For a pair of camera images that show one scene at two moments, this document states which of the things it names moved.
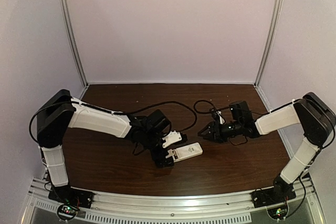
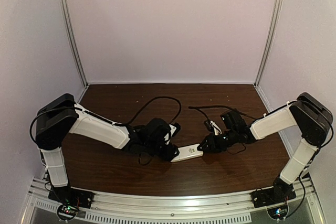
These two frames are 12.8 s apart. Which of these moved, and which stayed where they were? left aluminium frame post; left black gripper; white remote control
Moved: left black gripper
Stayed: left aluminium frame post; white remote control
